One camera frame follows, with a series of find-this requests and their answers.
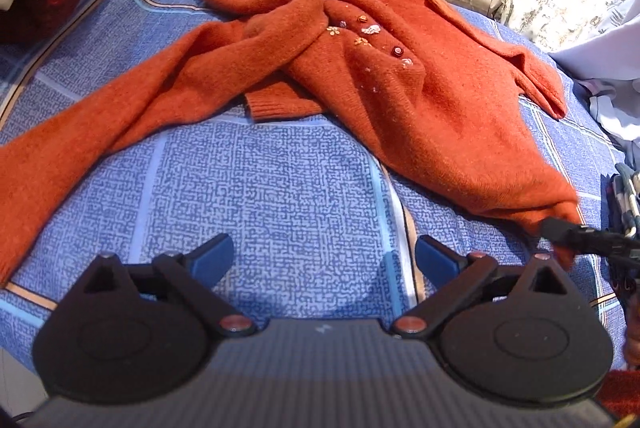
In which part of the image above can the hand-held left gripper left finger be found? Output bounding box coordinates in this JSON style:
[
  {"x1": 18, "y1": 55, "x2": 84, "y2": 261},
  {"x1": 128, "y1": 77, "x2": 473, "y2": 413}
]
[{"x1": 82, "y1": 233, "x2": 256, "y2": 339}]

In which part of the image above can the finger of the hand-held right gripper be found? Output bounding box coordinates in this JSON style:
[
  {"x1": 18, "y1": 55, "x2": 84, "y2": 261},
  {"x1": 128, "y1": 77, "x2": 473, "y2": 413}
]
[{"x1": 541, "y1": 217, "x2": 640, "y2": 266}]

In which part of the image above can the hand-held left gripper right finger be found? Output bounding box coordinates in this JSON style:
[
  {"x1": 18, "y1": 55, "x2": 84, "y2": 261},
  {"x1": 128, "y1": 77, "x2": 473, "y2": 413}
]
[{"x1": 392, "y1": 235, "x2": 566, "y2": 338}]

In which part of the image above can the person's red clothing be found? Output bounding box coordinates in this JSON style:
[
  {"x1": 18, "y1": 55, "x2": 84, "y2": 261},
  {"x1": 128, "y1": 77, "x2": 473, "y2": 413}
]
[{"x1": 597, "y1": 369, "x2": 640, "y2": 428}]

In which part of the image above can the green cream checked sweater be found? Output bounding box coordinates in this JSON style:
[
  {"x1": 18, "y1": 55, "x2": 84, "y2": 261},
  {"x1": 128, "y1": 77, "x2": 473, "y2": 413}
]
[{"x1": 602, "y1": 163, "x2": 640, "y2": 241}]

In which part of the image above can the blue plaid bed sheet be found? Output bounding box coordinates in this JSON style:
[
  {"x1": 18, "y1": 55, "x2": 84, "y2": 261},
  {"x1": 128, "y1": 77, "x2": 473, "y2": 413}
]
[{"x1": 0, "y1": 0, "x2": 640, "y2": 379}]

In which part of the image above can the orange knit sweater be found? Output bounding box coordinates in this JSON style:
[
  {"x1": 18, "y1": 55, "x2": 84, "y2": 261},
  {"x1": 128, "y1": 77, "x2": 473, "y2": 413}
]
[{"x1": 0, "y1": 0, "x2": 583, "y2": 289}]

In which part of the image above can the white cloth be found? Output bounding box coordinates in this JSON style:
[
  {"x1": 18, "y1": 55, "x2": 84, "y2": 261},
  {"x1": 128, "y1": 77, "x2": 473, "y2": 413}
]
[{"x1": 547, "y1": 0, "x2": 640, "y2": 143}]

